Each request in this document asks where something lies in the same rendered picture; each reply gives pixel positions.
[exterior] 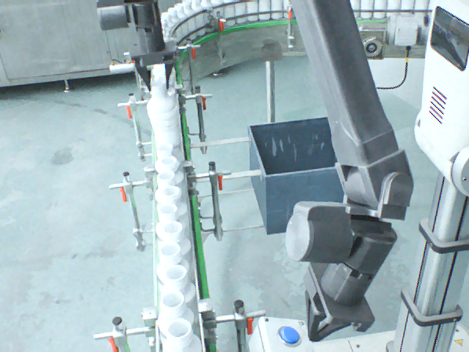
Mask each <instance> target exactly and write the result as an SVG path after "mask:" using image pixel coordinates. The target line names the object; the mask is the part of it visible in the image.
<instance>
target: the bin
mask: <svg viewBox="0 0 469 352"><path fill-rule="evenodd" d="M247 128H248V137H242V138H234V139H227V140H220V141H207V142H200V143H193V144H190V141H189V144H190V149H194V148H200V147H207V146H215V145H227V144H234V143H242V142H249V155H250V170H249V171H243V172H236V173H231V175H224V176H223V179H222V180H225V179H231V178H244V177H251V184H252V187H253V189H248V190H241V191H235V192H223V193H219V194H218V195H225V194H232V193H245V192H251V191H254V193H255V198H256V200H257V204H258V209H260V212H261V215H262V220H263V223H264V225H254V226H248V227H242V228H235V229H224V230H223V232H228V231H234V230H242V229H253V228H259V227H265V228H266V234H267V236H268V235H274V234H280V233H286V232H287V227H288V223H289V221H290V219H291V217H292V216H293V213H294V207H295V205H296V204H297V203H298V202H300V201H313V202H328V201H330V202H338V203H343V200H344V195H345V193H344V191H343V186H342V182H341V180H340V177H339V173H338V171H337V168H336V165H335V164H336V163H338V160H337V156H336V154H335V150H334V149H333V147H332V134H331V129H330V126H329V122H328V117H327V116H322V117H314V118H307V119H294V120H287V121H279V122H272V123H259V124H251V125H247Z"/></svg>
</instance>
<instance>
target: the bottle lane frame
mask: <svg viewBox="0 0 469 352"><path fill-rule="evenodd" d="M176 75H177V83H178V85H181V76H180V70H179V68H176ZM181 124H182V130H183V136H182V137H183V138H184V146H185V159H186V160H192V156H191V149H190V144H189V137H188V135H189V132H188V131H187V125H186V118H185V113H183V114H181ZM155 163H156V138H155ZM190 202H191V203H192V211H191V212H192V216H193V220H192V222H194V230H193V231H195V238H196V240H195V241H194V242H196V250H197V252H195V253H197V258H198V264H196V265H197V266H199V272H200V275H199V276H198V278H199V279H200V285H201V289H200V290H199V291H200V292H201V293H202V299H209V292H208V285H207V274H206V267H205V261H204V254H203V243H202V236H201V230H200V218H199V212H198V205H197V198H196V195H195V196H191V201H190ZM152 206H153V270H154V306H155V259H154V205H153V201H152ZM158 265H159V248H158V241H157V266H158ZM160 314H161V312H160V285H159V315H160ZM206 352H217V347H216V343H213V344H208V350H206Z"/></svg>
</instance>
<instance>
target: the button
mask: <svg viewBox="0 0 469 352"><path fill-rule="evenodd" d="M280 336H281V338H282V339H283V340H284V341H286V342H288V343H297V342H298V340H299V333H298V332H297V331H296V330H295V329H294V328H292V327H284V328H282V329H281V331H280Z"/></svg>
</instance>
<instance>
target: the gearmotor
mask: <svg viewBox="0 0 469 352"><path fill-rule="evenodd" d="M424 16H425V15H395V16H393V15H390V16H388V17H387V21H386V23H384V22H362V23H359V27H358V28H359V32H360V34H361V40H362V42H363V46H364V48H365V53H366V56H367V59H368V60H383V59H384V53H385V45H386V44H387V45H388V46H406V47H405V49H406V50H408V52H406V53H407V57H406V67H405V78H404V80H403V82H402V83H401V84H399V85H397V86H393V87H377V89H385V90H386V89H394V88H397V87H399V86H401V85H402V84H403V83H404V82H405V80H406V78H407V73H408V62H409V50H411V48H412V47H411V46H427V42H428V36H429V31H430V26H431V17H432V15H429V16H430V24H429V26H428V27H425V25H424V21H423V20H424Z"/></svg>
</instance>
